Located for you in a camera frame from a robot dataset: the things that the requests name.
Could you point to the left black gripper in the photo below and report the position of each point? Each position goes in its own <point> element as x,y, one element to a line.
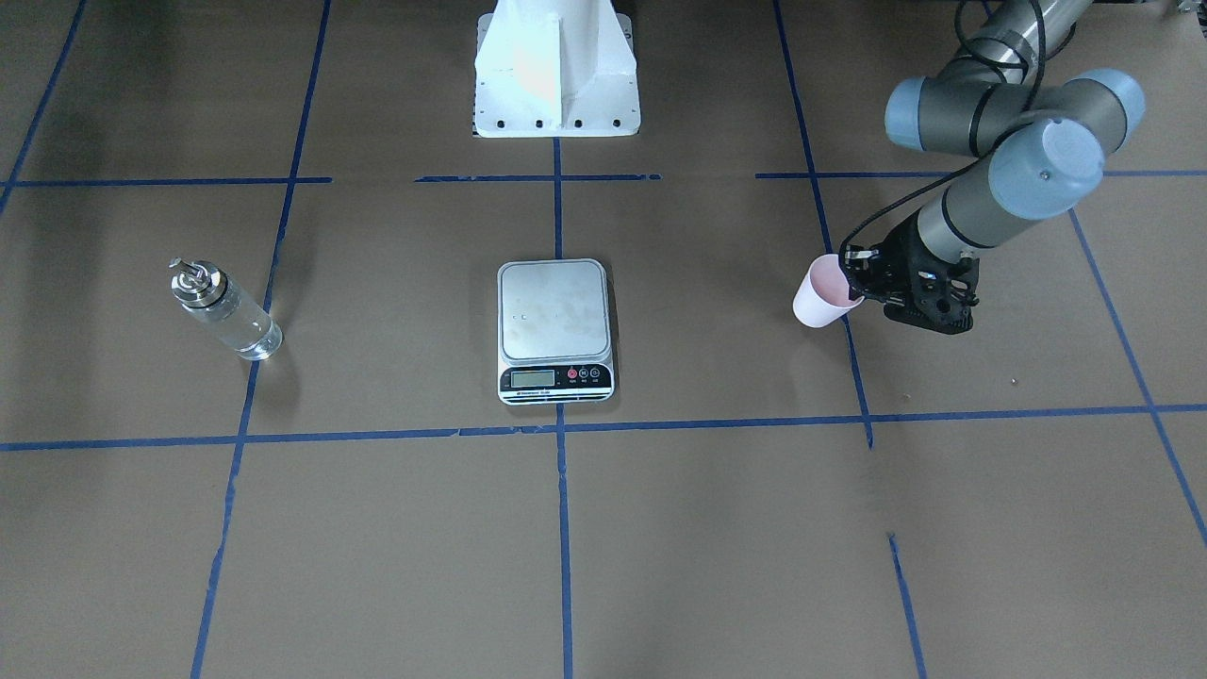
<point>903,255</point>

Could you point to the glass sauce bottle steel top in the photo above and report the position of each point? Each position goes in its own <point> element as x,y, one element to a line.
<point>220,304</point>

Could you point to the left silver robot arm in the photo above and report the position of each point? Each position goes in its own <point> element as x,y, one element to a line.
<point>1034,151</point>

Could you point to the digital kitchen scale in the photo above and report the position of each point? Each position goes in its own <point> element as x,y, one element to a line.
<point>554,334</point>

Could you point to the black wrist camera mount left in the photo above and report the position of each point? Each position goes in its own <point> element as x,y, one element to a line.
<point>934,295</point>

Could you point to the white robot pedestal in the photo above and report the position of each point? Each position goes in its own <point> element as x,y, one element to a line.
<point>555,69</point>

